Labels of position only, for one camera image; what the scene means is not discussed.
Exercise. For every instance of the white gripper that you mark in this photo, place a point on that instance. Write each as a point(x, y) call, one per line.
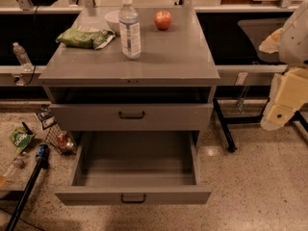
point(295, 41)

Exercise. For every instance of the clear plastic water bottle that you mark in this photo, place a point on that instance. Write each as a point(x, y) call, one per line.
point(130, 31)

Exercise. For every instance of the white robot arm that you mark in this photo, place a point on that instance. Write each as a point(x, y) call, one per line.
point(293, 49)

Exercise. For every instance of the grey metal drawer cabinet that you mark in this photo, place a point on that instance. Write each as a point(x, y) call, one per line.
point(175, 67)

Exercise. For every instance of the closed middle grey drawer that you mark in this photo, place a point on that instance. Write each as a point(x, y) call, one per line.
point(132, 117)

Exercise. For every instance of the open bottom grey drawer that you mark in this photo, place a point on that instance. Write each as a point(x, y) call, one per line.
point(117, 168)

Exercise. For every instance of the small water bottle on ledge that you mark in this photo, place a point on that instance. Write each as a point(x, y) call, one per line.
point(22, 57)

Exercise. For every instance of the plastic bottle lying on floor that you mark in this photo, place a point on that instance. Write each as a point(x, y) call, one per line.
point(11, 174)

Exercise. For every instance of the red apple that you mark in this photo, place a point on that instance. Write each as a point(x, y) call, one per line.
point(162, 20)

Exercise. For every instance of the white bowl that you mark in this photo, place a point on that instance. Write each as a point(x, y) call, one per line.
point(112, 21)

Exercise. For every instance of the green chip bag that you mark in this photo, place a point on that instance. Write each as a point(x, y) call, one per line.
point(86, 37)

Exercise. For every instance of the black white card on floor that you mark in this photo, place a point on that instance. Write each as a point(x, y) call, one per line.
point(46, 119)

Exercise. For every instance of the black pole with blue cap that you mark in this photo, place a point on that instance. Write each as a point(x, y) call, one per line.
point(42, 162)

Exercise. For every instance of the green snack packet on floor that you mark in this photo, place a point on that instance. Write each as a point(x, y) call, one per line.
point(21, 138)

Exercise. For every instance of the wire basket with red can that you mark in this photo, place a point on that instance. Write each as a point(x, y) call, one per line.
point(60, 141)

